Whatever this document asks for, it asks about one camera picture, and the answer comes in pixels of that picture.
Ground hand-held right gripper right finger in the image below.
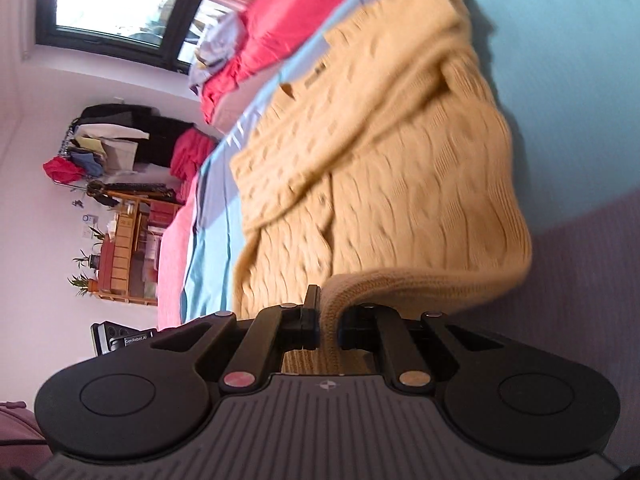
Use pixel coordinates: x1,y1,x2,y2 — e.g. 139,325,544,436
338,304,505,394

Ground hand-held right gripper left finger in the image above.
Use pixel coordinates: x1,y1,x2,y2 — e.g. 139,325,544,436
150,285,321,394

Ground yellow cable-knit cardigan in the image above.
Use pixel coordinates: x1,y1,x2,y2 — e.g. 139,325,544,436
229,0,534,376

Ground pink folded clothes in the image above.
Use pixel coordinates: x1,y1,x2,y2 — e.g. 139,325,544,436
169,127,219,182

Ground light blue clothes pile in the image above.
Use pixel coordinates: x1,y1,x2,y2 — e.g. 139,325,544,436
187,10,249,97

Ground green potted plant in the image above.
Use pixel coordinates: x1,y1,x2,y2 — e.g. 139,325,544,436
69,225,109,297

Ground wooden shelf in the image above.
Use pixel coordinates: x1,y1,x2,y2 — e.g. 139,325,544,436
89,186,184,306

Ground pink blanket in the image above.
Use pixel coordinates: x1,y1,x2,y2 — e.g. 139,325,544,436
157,174,202,332

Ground purple cloth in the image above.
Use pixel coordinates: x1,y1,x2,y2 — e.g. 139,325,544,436
0,400,52,480

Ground red garment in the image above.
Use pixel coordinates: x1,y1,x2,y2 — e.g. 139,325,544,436
42,156,87,184

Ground beige hanging garments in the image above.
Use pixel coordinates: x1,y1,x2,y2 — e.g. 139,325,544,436
74,124,151,175

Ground blue patterned bedsheet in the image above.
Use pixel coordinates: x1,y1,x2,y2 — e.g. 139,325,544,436
181,0,640,461

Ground red blanket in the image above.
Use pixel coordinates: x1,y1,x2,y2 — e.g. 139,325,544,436
200,0,387,127

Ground dark framed window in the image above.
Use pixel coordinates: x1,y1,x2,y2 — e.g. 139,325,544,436
35,0,242,74

